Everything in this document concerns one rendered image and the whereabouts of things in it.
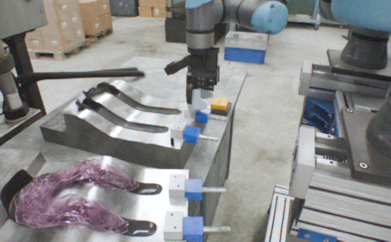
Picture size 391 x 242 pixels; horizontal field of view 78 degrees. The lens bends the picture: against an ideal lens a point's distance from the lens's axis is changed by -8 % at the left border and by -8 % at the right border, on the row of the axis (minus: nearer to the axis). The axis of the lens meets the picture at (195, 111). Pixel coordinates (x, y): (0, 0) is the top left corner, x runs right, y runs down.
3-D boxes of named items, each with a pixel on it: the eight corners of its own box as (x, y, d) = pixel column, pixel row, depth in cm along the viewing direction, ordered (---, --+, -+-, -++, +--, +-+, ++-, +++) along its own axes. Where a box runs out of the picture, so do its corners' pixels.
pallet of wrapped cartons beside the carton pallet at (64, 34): (93, 46, 464) (84, -8, 416) (58, 63, 391) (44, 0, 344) (42, 43, 496) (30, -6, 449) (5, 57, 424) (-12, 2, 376)
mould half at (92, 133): (205, 125, 94) (206, 91, 87) (181, 174, 73) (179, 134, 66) (90, 105, 107) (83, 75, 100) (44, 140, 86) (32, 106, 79)
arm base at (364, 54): (380, 58, 89) (388, 31, 84) (391, 72, 77) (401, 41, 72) (338, 52, 93) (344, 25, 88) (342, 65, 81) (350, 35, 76)
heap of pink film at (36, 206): (141, 177, 64) (137, 152, 60) (125, 242, 48) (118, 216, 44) (42, 174, 64) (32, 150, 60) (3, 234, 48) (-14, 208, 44)
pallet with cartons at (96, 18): (113, 31, 556) (109, -4, 518) (95, 42, 486) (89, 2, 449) (67, 32, 573) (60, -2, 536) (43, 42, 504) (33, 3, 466)
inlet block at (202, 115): (227, 122, 84) (228, 107, 81) (224, 131, 80) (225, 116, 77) (189, 115, 87) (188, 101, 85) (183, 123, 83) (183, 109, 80)
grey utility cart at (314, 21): (313, 26, 619) (321, -14, 572) (318, 31, 575) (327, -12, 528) (270, 23, 636) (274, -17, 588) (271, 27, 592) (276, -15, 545)
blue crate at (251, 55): (265, 56, 412) (267, 43, 401) (263, 65, 378) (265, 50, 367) (228, 52, 428) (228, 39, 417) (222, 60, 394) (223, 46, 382)
